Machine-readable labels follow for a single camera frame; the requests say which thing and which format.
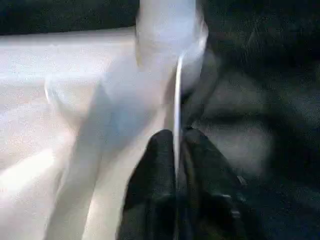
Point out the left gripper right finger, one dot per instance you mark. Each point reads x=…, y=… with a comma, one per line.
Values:
x=207, y=195

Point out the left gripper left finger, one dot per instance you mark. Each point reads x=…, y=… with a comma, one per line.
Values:
x=152, y=187

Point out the white plastic table top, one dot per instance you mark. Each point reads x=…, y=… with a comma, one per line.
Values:
x=50, y=100

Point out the white plastic table leg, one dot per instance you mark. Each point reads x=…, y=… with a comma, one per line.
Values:
x=170, y=25

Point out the black mat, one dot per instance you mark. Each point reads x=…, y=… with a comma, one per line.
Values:
x=262, y=75

